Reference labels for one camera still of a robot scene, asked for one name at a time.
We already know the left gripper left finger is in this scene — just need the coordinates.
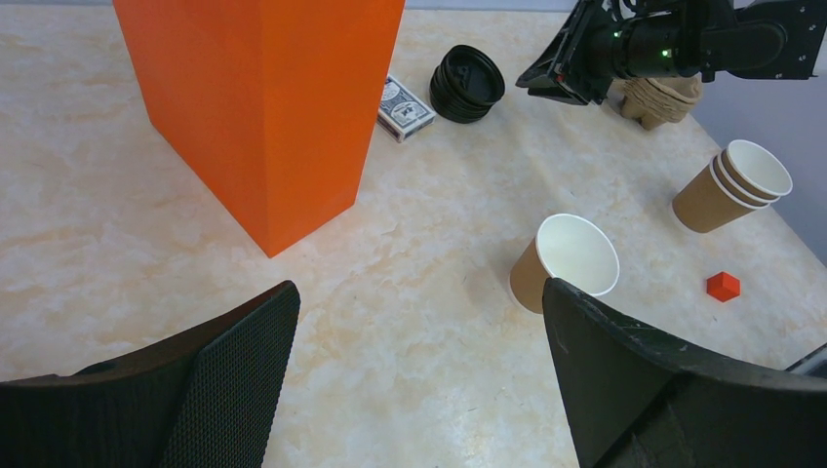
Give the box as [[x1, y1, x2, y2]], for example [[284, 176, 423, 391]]
[[1, 281, 300, 467]]

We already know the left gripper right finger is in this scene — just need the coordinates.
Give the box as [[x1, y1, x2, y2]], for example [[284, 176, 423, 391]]
[[542, 278, 826, 467]]

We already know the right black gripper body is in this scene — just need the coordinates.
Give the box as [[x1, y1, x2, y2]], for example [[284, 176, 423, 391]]
[[516, 1, 701, 105]]

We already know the single brown paper cup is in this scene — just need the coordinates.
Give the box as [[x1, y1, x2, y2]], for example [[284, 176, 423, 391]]
[[508, 214, 620, 314]]

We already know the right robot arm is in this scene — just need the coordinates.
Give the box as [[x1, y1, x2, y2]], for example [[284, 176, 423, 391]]
[[516, 0, 826, 105]]

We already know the brown pulp cup carrier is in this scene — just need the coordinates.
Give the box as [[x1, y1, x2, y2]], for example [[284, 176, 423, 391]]
[[610, 75, 703, 131]]

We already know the stack of black lids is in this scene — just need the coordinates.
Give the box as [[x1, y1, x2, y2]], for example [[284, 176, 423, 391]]
[[429, 45, 505, 124]]

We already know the small red cube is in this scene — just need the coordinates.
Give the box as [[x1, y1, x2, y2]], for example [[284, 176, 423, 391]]
[[705, 271, 741, 302]]

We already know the stack of brown paper cups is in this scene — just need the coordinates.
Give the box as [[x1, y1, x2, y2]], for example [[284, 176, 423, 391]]
[[671, 139, 794, 234]]

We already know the playing card box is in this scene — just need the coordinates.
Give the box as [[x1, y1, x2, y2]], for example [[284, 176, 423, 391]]
[[376, 75, 436, 143]]

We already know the orange paper bag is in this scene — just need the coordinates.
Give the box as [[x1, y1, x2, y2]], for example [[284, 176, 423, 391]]
[[114, 1, 404, 256]]

